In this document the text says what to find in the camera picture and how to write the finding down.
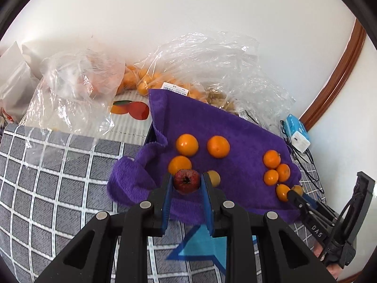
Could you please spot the person's right hand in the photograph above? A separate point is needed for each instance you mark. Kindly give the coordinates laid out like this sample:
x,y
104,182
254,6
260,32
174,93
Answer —
x,y
317,250

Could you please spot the small yellow pear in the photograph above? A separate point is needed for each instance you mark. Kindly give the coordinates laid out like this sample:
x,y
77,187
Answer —
x,y
298,189
215,178

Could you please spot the pile of bagged oranges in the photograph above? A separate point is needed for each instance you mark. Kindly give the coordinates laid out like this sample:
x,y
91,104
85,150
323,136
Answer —
x,y
141,79

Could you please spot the white box with orange print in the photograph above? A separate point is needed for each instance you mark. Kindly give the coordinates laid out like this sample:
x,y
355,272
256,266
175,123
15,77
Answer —
x,y
129,129

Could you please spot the brown wooden door frame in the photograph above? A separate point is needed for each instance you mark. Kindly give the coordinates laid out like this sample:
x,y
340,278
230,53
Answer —
x,y
338,79

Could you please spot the bagged brown snacks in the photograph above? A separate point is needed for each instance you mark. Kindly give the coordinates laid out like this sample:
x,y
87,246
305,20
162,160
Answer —
x,y
219,100

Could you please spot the clear plastic bag with label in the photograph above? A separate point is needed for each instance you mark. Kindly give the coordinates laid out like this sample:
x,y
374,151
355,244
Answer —
x,y
191,59

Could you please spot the orange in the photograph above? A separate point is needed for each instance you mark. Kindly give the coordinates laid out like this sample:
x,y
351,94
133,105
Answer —
x,y
179,163
271,158
187,144
218,146
284,172
271,177
282,192

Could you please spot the blue white tissue pack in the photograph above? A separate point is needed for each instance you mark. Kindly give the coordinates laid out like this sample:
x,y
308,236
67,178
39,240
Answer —
x,y
297,129

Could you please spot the large clear plastic bag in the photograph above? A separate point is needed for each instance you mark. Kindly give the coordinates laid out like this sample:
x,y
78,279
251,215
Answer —
x,y
265,94

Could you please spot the crumpled clear plastic bag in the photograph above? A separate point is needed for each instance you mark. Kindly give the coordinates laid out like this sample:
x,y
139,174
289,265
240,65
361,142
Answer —
x,y
67,106

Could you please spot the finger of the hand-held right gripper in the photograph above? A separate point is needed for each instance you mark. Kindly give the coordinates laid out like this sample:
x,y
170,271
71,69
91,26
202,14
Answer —
x,y
306,215
324,212

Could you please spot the red apple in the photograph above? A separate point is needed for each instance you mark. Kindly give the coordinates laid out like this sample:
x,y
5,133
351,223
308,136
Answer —
x,y
186,181

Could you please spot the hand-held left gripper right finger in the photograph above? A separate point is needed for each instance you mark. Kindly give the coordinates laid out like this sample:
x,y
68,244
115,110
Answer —
x,y
207,209

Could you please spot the white paper bag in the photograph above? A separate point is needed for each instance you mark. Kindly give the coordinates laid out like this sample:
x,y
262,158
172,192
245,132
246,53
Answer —
x,y
14,76

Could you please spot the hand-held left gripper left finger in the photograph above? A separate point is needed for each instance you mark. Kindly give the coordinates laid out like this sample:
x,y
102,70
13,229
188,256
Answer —
x,y
167,203

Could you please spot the purple towel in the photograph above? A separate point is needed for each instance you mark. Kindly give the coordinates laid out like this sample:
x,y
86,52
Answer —
x,y
241,135

